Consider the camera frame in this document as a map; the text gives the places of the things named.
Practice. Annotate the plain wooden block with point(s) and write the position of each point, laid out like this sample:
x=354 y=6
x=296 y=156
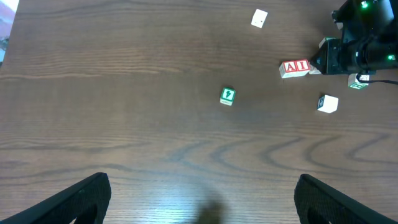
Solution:
x=327 y=104
x=259 y=18

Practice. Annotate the plain wooden block far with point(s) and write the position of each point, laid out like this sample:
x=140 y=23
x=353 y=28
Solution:
x=259 y=18

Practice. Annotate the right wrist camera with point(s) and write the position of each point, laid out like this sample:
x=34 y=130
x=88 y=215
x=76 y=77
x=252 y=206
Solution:
x=367 y=19

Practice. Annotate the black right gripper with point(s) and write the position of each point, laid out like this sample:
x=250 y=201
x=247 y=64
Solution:
x=335 y=58

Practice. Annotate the plain wooden block centre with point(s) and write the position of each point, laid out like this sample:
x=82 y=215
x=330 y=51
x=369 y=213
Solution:
x=327 y=104

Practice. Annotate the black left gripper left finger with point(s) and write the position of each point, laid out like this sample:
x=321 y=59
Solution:
x=84 y=202

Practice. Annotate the red I wooden block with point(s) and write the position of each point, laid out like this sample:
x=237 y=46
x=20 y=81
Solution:
x=303 y=67

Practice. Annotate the green lightning wooden block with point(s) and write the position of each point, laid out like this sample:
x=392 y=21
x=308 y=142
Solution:
x=227 y=96

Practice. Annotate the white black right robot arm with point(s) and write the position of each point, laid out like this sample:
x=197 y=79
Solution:
x=364 y=53

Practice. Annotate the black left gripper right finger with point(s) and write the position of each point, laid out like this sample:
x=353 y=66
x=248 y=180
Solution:
x=317 y=202

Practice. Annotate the red A wooden block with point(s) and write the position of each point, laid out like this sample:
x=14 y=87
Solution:
x=287 y=69

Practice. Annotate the wooden block green side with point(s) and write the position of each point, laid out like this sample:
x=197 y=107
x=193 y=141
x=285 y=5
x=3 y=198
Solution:
x=355 y=83

